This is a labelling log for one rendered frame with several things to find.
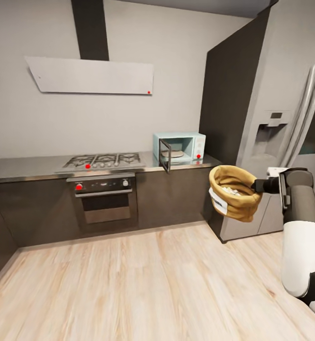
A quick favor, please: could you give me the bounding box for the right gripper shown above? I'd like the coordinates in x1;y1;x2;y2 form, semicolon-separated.
251;178;279;194

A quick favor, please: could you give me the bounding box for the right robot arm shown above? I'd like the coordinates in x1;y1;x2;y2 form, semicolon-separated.
251;167;315;313

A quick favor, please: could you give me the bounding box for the popcorn bag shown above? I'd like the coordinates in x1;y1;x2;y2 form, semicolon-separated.
209;165;263;222

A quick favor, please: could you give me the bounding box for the microwave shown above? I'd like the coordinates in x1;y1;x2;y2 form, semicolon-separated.
153;131;206;175

